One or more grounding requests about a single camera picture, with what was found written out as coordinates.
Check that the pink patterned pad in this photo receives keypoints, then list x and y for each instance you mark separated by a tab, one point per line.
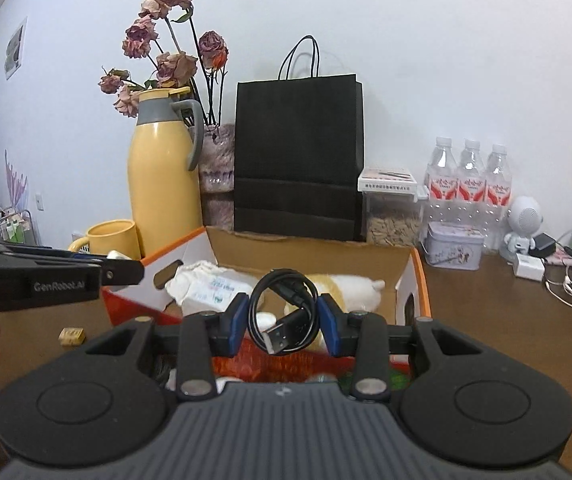
561	257

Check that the white charger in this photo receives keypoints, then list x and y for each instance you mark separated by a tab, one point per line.
528	266

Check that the pale printed tin box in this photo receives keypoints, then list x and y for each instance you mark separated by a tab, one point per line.
453	250

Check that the yellow white plush toy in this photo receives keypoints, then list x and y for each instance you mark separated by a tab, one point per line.
356	292

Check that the dried rose bouquet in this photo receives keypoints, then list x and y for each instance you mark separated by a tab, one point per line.
175	67

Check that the white wall switch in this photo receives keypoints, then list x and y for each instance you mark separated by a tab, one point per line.
40	201

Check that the pink fuzzy vase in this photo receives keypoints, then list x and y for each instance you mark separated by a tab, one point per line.
215	175

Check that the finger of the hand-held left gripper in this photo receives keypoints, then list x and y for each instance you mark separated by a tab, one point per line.
123	272
55	254

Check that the yellow mug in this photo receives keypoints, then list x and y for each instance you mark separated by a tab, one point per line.
113	240

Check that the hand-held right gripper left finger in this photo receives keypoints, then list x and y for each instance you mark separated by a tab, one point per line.
240	320

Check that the purple flower wall sticker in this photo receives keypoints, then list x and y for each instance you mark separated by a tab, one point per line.
18	185

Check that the white plastic container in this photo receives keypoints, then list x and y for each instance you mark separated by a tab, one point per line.
215	290

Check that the clear seed container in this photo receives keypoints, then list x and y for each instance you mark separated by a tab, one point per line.
393	225

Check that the black paper bag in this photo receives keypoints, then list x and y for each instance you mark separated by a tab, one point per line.
296	160

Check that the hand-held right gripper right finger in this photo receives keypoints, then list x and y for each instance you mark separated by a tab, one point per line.
327	325

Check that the white robot toy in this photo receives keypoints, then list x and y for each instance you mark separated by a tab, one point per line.
526	215

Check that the yellow thermos jug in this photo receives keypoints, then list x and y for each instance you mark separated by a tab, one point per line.
165	185

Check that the small wooden block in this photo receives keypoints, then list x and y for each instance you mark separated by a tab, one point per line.
72	336

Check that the white small plastic device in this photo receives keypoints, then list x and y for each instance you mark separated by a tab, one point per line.
118	255

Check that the black charger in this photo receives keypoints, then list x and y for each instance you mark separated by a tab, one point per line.
543	246

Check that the wall picture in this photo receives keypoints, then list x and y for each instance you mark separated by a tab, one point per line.
15	47

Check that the red cardboard box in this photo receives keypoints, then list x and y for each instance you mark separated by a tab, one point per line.
316	255

